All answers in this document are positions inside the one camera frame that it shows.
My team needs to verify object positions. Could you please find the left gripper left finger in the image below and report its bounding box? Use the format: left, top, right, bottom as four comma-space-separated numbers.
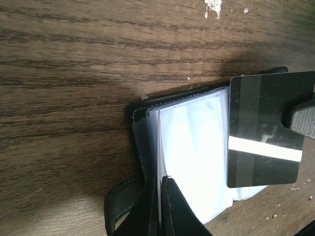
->
113, 179, 159, 236

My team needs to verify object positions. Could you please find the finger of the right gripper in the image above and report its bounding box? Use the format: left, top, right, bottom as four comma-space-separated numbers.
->
281, 92, 315, 139

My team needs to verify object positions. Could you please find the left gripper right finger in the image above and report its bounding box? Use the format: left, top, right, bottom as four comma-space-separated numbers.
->
162, 177, 212, 236

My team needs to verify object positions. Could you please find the black credit card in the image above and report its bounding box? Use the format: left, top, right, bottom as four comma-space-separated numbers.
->
227, 71, 315, 188

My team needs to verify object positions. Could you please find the black card holder wallet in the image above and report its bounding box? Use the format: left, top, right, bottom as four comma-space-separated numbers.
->
103, 66, 290, 236

